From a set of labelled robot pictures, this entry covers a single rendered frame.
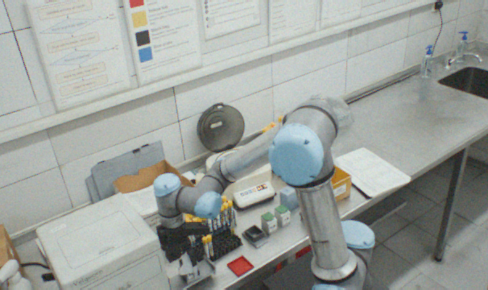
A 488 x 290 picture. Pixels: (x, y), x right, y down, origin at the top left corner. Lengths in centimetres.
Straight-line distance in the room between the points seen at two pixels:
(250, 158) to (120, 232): 44
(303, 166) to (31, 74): 105
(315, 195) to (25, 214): 121
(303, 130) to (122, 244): 63
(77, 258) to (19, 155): 58
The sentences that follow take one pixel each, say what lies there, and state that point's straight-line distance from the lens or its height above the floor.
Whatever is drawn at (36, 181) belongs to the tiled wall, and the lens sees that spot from 181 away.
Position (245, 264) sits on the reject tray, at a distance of 158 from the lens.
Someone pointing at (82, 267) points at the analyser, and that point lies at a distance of 127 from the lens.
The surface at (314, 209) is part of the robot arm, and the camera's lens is 102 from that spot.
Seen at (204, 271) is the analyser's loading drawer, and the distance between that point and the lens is 153.
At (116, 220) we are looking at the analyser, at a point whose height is 117.
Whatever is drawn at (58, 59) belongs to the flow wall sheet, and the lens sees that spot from 165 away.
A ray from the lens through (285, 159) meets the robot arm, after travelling 93.
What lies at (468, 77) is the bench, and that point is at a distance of 328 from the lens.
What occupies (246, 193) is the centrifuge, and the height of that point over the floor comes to 92.
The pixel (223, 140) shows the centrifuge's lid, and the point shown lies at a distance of 201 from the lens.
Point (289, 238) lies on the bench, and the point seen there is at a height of 88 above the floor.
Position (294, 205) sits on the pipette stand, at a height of 90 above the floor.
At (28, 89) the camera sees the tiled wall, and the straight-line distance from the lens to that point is 167.
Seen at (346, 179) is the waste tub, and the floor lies 97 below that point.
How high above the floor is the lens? 202
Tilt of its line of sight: 32 degrees down
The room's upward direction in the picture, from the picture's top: 5 degrees counter-clockwise
